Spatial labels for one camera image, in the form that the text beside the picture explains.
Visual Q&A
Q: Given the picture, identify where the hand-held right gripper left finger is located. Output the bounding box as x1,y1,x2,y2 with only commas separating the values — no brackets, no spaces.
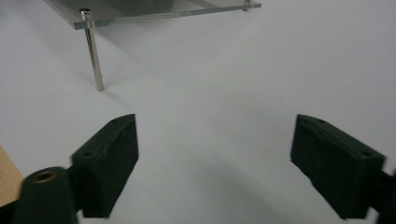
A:
71,113,140,218

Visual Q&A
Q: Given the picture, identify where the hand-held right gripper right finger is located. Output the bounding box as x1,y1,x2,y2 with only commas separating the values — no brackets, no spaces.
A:
290,114,387,220

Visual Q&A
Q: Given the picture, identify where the clear acrylic plate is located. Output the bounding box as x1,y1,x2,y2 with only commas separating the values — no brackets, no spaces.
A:
43,0,262,31

